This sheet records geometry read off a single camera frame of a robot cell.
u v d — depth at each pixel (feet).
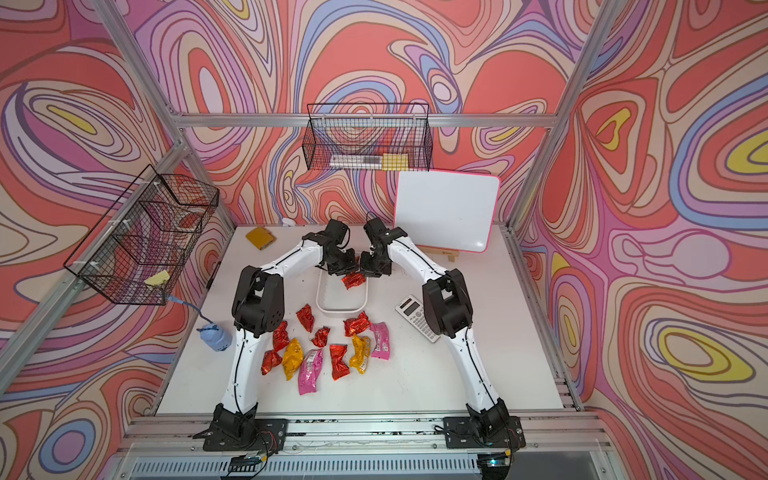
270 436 2.36
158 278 2.35
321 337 2.83
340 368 2.69
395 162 2.70
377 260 2.76
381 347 2.76
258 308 1.99
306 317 2.98
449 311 2.02
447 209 3.37
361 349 2.72
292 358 2.72
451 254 3.43
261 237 3.85
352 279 3.29
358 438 2.41
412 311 3.10
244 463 2.35
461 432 2.40
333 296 3.27
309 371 2.66
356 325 2.93
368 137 2.78
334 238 2.77
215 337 2.71
